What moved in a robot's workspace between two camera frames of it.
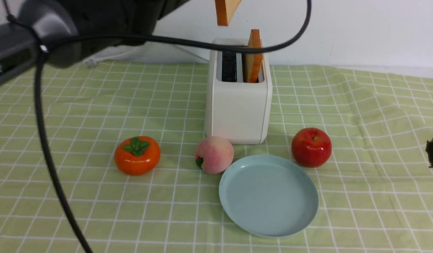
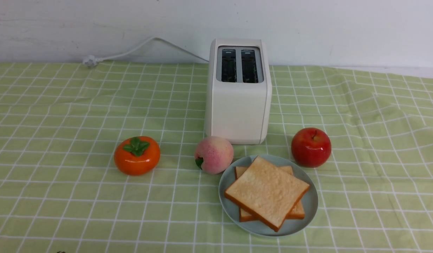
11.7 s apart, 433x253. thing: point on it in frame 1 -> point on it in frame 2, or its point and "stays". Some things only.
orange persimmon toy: (137, 155) stays
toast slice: (225, 10) -> (297, 212)
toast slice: (251, 61) -> (266, 191)
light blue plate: (268, 196) stays
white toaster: (240, 111) stays
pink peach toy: (213, 155) stays
